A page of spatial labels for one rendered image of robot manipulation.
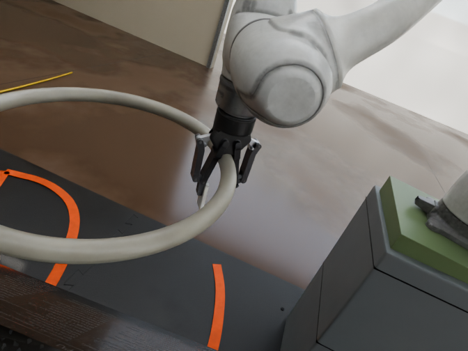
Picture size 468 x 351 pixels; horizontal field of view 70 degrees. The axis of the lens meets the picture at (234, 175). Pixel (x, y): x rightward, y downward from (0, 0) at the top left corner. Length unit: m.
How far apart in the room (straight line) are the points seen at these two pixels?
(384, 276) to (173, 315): 0.88
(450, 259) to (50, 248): 0.87
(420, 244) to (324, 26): 0.67
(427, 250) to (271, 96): 0.70
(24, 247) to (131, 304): 1.09
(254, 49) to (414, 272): 0.74
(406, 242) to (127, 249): 0.71
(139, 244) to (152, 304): 1.09
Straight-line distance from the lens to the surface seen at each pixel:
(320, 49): 0.40
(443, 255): 0.99
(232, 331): 1.55
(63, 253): 0.44
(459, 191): 1.07
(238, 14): 0.54
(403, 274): 0.98
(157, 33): 5.54
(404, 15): 0.48
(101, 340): 0.56
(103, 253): 0.43
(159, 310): 1.52
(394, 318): 1.08
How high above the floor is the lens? 1.24
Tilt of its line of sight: 29 degrees down
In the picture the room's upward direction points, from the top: 21 degrees clockwise
